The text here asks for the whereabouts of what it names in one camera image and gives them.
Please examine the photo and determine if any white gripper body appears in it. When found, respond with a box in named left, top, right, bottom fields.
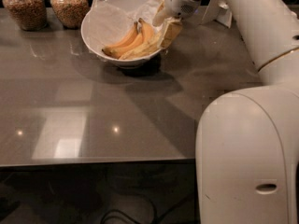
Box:
left=164, top=0, right=201, bottom=19

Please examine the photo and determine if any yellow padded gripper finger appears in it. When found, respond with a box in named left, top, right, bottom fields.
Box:
left=160, top=20, right=182, bottom=49

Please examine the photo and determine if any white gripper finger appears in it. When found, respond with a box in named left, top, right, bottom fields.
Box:
left=152, top=8, right=168, bottom=27

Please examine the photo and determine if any long front banana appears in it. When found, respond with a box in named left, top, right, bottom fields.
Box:
left=120, top=29, right=162, bottom=60

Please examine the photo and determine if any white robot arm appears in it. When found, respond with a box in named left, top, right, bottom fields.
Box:
left=153, top=0, right=299, bottom=224

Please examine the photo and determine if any middle yellow banana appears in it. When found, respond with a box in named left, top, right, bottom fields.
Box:
left=102, top=19, right=155, bottom=59

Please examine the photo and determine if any yellow banana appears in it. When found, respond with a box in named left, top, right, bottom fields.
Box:
left=110, top=21, right=138, bottom=48
left=102, top=19, right=155, bottom=59

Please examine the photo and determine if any rear yellow banana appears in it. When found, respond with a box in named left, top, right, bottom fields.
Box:
left=110, top=21, right=138, bottom=48

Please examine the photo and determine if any white ceramic bowl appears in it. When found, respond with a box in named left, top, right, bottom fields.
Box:
left=81, top=11, right=160, bottom=67

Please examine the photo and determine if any white standing sign holder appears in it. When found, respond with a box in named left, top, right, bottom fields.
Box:
left=201, top=0, right=233, bottom=28

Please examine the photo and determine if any white paper liner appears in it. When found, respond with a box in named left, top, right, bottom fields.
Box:
left=90, top=0, right=161, bottom=45

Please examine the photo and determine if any far left grain jar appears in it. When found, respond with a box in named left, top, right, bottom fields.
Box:
left=2, top=0, right=47, bottom=31

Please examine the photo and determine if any black floor cable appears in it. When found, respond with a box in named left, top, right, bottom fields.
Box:
left=100, top=193, right=195, bottom=224

